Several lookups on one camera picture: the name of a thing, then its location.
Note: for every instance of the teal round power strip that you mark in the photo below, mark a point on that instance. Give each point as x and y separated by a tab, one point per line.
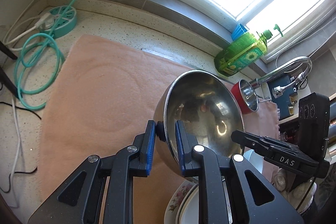
67	24

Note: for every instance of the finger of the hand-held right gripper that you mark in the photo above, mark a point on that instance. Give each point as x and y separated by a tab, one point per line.
249	141

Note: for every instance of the pink towel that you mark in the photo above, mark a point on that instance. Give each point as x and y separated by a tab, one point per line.
105	98

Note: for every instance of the chrome faucet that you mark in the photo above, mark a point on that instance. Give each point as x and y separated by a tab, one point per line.
288	64

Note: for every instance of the small red steel bowl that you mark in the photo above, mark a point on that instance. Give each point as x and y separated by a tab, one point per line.
248	94

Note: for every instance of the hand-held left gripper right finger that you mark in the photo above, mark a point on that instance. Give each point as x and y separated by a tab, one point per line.
181	150

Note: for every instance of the blue knife holder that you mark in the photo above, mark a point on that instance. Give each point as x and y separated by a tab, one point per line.
284	81

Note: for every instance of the white plate with purple flowers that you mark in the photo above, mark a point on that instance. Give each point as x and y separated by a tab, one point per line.
181	195

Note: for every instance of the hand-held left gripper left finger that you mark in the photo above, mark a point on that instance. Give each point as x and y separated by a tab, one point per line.
150	150

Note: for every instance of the large steel bowl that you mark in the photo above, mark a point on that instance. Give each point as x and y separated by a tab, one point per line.
204	103

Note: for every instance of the green dish soap bottle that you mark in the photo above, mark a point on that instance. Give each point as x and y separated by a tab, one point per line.
241	56

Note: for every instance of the white ceramic bowl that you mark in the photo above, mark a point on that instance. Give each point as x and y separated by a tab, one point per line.
254	161

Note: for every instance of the person's right hand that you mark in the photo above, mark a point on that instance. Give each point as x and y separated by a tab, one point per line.
296	192

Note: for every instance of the blue cup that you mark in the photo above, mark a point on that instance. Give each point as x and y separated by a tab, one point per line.
237	31

